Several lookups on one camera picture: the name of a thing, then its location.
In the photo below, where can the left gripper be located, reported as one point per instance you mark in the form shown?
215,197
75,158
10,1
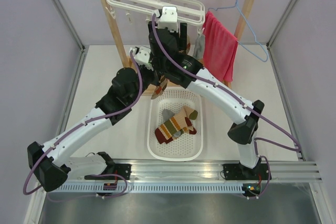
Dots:
154,74

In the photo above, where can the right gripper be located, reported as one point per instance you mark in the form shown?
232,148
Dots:
183,36

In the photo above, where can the argyle sock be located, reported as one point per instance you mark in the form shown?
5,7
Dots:
188,46
160,88

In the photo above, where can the grey sock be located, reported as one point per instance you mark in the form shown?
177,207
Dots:
167,114
199,47

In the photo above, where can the beige striped sock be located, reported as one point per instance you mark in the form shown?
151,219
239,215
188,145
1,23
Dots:
188,128
164,133

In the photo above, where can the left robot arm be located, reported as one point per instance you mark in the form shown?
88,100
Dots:
47,162

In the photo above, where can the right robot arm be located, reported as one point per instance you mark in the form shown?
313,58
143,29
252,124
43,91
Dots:
185,71

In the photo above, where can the white clip sock hanger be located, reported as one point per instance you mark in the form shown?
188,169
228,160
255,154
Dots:
191,12

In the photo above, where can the pink towel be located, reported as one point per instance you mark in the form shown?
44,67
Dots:
220,49

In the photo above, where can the white perforated plastic basket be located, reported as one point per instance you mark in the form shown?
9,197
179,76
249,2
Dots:
186,147

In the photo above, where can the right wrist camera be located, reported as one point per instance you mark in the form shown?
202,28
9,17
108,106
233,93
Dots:
167,18

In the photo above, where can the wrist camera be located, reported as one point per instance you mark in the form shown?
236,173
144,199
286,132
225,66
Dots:
167,18
142,56

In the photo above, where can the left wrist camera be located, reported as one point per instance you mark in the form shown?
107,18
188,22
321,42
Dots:
142,56

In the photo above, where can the blue wire hanger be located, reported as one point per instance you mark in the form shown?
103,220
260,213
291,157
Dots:
242,23

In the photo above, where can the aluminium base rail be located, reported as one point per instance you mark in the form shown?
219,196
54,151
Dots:
209,171

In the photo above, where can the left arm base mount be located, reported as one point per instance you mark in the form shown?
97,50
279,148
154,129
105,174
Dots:
123,170

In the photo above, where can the left aluminium frame post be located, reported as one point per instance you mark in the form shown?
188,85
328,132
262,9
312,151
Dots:
65,18

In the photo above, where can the aluminium frame post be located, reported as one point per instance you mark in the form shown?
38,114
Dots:
65,18
288,10

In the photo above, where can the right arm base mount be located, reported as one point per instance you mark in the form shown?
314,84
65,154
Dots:
255,180

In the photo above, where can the white slotted cable duct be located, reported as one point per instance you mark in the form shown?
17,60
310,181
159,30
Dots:
81,187

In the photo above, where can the right aluminium frame post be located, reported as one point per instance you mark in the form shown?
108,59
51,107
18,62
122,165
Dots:
288,10

